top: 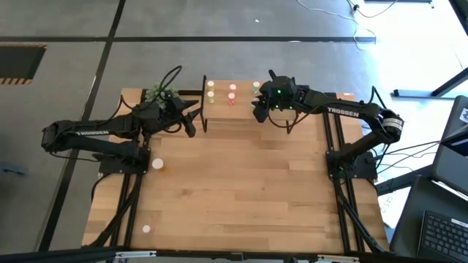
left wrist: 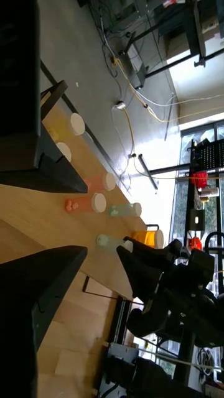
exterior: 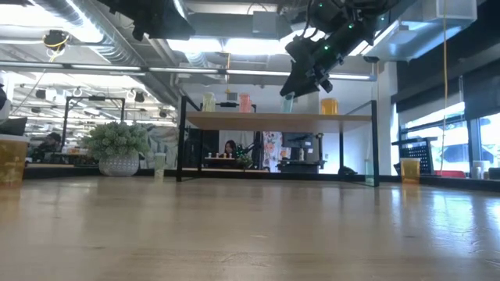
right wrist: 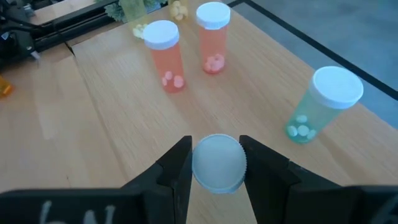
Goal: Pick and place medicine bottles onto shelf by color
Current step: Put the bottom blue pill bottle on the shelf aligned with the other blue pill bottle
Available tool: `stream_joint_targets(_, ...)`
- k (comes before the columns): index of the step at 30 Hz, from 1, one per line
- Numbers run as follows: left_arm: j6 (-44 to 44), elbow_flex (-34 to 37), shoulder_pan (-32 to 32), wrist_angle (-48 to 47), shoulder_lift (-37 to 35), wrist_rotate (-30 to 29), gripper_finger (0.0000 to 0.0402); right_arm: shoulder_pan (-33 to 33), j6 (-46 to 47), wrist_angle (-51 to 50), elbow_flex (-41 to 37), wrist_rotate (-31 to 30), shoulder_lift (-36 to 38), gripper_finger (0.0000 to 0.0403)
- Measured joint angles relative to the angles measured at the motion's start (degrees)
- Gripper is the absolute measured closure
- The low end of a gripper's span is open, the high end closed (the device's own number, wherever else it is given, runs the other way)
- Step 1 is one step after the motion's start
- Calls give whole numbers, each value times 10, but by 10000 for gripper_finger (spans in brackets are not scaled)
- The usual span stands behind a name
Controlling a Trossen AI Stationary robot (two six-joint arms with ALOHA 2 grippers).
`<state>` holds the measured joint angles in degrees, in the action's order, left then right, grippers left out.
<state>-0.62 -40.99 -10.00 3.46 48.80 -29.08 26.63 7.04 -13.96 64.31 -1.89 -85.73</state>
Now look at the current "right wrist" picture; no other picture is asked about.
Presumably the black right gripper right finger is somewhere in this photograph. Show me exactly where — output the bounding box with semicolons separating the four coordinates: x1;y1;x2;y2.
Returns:
238;134;398;224

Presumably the large orange pill bottle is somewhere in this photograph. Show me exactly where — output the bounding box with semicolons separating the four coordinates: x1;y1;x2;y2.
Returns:
0;75;14;98

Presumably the small teal pill bottle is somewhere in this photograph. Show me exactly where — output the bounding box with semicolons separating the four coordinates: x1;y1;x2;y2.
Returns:
192;133;248;195
285;65;364;145

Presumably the black aluminium table frame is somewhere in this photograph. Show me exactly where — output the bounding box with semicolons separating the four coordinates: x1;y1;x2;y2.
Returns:
29;0;121;54

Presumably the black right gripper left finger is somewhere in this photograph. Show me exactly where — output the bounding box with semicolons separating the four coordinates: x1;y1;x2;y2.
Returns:
0;135;193;224

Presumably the small red pill bottle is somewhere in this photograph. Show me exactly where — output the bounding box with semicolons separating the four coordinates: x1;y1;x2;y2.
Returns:
195;1;232;75
142;19;187;94

